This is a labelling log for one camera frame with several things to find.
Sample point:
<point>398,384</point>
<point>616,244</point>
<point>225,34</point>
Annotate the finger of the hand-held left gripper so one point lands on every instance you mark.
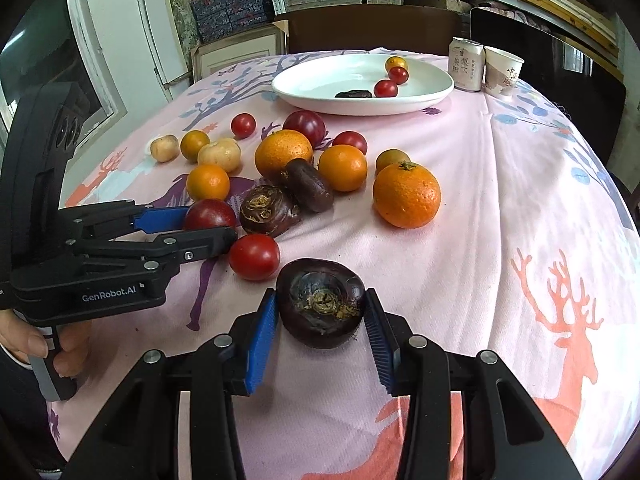
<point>200,245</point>
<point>160,217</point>

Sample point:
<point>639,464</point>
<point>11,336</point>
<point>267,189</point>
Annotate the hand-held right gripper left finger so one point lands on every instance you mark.
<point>262,340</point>

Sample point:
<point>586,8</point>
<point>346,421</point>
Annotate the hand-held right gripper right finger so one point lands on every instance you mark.
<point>377,345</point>

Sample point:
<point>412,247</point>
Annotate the dark red plum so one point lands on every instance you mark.
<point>305,125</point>
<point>210,214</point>

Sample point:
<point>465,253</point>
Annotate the small orange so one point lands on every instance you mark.
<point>343,168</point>
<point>207,182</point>

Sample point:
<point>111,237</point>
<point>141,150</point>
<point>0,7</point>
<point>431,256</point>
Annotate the small pale pepino melon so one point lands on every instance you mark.
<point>164,148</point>

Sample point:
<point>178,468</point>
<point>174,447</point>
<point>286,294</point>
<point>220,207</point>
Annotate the pale striped pepino melon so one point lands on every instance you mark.
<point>219,154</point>

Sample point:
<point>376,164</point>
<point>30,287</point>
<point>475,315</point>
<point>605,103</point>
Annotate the medium orange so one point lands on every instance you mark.
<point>282,152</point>

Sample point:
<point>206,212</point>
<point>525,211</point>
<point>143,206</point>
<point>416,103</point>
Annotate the oblong dark purple water chestnut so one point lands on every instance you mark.
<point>312,187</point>

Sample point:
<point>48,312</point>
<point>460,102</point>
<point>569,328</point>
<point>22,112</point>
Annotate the large orange with stem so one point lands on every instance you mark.
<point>406,195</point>

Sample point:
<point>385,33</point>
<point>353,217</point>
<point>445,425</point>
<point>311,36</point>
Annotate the yellow-green round fruit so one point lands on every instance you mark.
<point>390,157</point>

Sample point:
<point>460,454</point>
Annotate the white plate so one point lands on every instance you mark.
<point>320,80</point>

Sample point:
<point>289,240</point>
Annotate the person's left forearm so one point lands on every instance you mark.
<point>20,400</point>

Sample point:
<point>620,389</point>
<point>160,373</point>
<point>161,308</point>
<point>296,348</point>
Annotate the person's left hand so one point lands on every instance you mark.
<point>72,347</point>

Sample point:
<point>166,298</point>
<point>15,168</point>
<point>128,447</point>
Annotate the large red tomato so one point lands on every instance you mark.
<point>254,256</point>

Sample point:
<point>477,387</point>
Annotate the pink printed tablecloth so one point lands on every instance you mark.
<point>475,285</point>

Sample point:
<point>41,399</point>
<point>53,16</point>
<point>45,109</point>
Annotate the red cherry tomato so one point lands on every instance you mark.
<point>385,88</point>
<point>399,76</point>
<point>243,125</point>

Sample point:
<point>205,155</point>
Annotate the white board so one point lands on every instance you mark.
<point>165,35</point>

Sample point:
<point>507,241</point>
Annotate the mottled grey slab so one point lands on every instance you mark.
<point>180,10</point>

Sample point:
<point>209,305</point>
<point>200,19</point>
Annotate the window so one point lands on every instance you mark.
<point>45,35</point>

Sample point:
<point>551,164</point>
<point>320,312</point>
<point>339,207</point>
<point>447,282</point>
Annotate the stack of blue patterned boxes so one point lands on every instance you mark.
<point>230,12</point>

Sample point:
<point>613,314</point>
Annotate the yellow cherry tomato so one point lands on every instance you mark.
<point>395,62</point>

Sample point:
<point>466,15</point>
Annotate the brown wooden chair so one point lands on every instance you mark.
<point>370,30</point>

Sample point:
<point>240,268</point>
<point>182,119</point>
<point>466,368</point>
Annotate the pink drink can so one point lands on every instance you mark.
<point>466,65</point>

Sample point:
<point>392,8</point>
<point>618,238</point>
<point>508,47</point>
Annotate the printed paper cup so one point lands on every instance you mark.
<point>502,74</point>

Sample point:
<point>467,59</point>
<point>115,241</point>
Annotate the glossy black chair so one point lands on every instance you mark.
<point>550,70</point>

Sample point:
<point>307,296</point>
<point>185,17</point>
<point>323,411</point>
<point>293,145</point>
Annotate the stack of wooden frames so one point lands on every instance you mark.
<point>565,5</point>

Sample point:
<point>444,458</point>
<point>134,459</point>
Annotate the pale picture frame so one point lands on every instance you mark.
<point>235,55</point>

